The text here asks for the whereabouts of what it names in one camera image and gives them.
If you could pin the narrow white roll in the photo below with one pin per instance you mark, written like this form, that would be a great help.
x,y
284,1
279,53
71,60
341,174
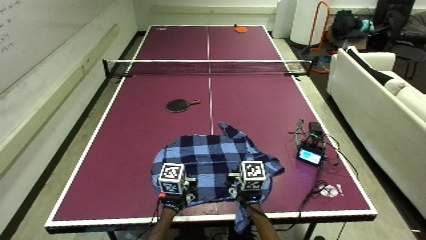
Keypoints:
x,y
284,18

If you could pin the white marker cube right glove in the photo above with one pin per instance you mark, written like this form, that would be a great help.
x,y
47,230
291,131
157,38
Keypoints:
x,y
253,174

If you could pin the blue plaid cloth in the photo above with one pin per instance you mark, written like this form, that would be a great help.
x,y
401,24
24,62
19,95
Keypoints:
x,y
212,153

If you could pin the orange table tennis paddle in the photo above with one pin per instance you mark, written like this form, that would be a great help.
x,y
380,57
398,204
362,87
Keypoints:
x,y
241,29

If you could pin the black backpack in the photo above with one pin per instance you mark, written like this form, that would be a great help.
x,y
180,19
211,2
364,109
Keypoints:
x,y
345,24

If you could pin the white marker cube glove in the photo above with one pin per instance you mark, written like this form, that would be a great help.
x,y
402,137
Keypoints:
x,y
172,176
253,174

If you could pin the white marker cube left glove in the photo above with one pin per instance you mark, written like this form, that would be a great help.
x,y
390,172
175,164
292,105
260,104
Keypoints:
x,y
172,176

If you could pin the person's left hand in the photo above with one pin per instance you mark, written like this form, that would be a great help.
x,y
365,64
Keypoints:
x,y
173,201

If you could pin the small screen device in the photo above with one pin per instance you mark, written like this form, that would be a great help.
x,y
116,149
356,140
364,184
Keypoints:
x,y
309,156

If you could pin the white sofa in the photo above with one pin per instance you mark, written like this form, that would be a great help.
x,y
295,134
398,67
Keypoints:
x,y
381,126

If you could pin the large white roll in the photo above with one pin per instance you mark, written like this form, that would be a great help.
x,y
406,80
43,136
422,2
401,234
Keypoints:
x,y
306,21

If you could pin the white tape roll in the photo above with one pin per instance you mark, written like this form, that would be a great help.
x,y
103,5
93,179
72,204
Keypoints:
x,y
329,191

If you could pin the teal bag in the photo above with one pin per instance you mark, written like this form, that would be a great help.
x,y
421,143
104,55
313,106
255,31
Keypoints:
x,y
366,26

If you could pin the whiteboard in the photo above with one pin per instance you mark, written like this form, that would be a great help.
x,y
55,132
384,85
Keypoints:
x,y
40,36

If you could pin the black table tennis paddle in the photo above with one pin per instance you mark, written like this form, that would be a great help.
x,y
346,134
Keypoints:
x,y
177,105

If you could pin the black office chair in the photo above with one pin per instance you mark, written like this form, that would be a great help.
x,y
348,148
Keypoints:
x,y
400,30

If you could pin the table tennis net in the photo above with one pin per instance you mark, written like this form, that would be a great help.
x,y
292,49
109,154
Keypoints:
x,y
208,67

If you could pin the small white strip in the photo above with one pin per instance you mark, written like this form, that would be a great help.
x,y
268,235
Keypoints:
x,y
340,189

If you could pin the orange metal frame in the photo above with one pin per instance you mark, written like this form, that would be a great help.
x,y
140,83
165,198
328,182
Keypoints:
x,y
320,30

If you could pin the person's right hand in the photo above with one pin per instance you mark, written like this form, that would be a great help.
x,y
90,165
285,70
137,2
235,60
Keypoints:
x,y
251,196

